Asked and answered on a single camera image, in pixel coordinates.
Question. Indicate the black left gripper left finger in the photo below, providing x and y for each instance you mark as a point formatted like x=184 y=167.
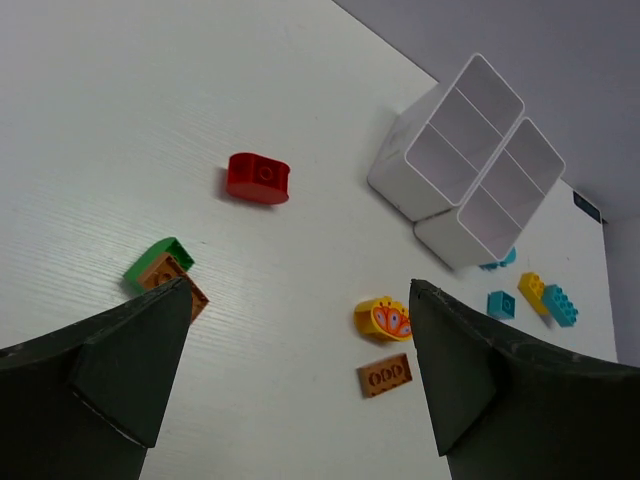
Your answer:
x=87 y=401

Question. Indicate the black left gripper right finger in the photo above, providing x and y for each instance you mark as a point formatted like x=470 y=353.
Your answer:
x=506 y=405

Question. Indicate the green lego brick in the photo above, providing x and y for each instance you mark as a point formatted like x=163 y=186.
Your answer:
x=168 y=247

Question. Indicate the red rounded lego brick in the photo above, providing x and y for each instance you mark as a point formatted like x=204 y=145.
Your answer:
x=256 y=178

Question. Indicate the small teal lego brick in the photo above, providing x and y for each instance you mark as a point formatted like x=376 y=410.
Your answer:
x=501 y=305

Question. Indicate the teal rectangular lego brick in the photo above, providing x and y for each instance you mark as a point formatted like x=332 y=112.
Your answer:
x=559 y=305

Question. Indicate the teal rounded lego brick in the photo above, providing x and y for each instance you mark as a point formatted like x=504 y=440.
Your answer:
x=508 y=260

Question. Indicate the yellow butterfly lego brick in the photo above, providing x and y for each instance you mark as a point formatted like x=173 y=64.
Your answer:
x=383 y=319

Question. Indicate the white divided container right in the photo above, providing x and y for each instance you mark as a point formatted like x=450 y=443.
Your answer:
x=485 y=227

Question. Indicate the white divided container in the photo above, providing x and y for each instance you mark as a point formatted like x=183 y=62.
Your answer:
x=437 y=148
x=485 y=227

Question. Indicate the blue table corner label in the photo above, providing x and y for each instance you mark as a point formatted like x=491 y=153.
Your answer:
x=587 y=207

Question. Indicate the white divided container left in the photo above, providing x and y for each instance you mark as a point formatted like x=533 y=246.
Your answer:
x=437 y=148

